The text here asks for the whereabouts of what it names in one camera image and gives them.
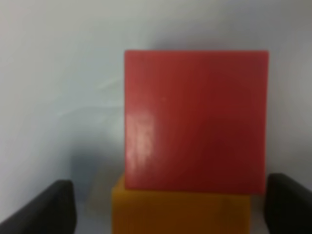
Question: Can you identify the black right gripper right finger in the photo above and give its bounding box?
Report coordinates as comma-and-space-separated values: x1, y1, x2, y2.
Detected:
264, 173, 312, 234

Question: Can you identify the red block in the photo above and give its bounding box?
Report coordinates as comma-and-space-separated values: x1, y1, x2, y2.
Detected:
124, 50, 269, 195

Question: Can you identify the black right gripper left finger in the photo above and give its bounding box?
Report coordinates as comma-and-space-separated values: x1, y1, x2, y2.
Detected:
0, 180, 77, 234

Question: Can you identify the orange block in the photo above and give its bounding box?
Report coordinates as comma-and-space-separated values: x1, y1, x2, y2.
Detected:
112, 176, 250, 234

